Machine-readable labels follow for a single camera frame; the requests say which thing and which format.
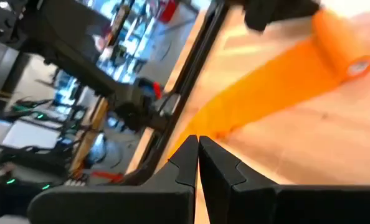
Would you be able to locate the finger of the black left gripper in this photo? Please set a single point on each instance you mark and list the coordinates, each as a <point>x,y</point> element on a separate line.
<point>275,11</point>

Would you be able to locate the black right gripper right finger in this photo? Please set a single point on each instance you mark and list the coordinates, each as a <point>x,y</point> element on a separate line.
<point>266,205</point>

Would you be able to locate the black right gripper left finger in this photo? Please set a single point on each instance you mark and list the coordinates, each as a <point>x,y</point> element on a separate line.
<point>141,202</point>

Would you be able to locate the orange elastic bandage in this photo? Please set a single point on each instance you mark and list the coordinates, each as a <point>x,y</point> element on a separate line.
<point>281,84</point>

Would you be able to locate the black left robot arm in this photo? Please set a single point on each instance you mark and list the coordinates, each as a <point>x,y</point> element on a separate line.
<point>79,62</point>

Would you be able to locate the black aluminium rig frame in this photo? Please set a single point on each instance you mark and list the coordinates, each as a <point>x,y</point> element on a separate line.
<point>189,71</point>

